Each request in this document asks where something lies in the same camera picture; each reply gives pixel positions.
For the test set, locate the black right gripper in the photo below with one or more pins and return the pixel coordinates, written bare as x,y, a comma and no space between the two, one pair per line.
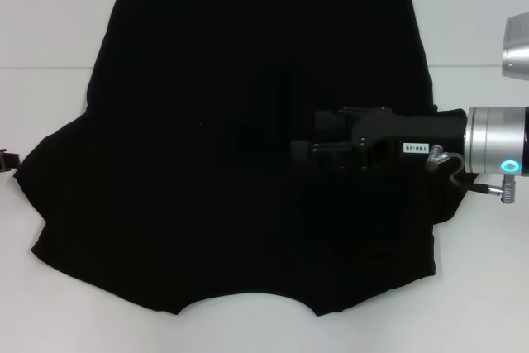
413,134

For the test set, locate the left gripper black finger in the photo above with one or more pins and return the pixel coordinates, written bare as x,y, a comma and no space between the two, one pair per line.
9,159

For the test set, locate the black t-shirt with white lettering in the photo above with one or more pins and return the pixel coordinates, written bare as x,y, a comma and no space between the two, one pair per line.
206,121

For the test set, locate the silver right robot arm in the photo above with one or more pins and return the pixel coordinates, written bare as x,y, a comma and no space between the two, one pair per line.
496,142

